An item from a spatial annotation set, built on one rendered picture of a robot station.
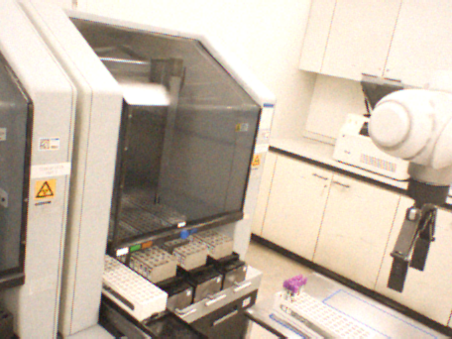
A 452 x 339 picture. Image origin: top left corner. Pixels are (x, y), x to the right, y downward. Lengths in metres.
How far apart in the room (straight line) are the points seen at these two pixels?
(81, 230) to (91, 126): 0.28
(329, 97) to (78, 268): 3.24
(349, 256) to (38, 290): 2.66
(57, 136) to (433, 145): 0.80
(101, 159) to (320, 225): 2.61
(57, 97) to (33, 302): 0.52
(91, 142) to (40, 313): 0.47
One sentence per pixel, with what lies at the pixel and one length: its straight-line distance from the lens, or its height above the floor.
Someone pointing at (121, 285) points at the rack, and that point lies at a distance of 1.43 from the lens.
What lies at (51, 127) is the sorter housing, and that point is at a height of 1.34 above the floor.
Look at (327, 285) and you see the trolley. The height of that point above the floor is 0.82.
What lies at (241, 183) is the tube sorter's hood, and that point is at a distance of 1.70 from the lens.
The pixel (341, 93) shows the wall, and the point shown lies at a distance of 4.17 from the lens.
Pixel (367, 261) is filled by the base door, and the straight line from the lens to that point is 3.53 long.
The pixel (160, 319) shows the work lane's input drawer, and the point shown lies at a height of 0.81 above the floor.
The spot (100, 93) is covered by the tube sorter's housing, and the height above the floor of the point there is 1.43.
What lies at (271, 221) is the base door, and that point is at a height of 0.25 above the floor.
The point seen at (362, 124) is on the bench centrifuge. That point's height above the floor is 1.21.
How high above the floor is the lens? 1.59
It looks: 15 degrees down
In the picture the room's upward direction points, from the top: 10 degrees clockwise
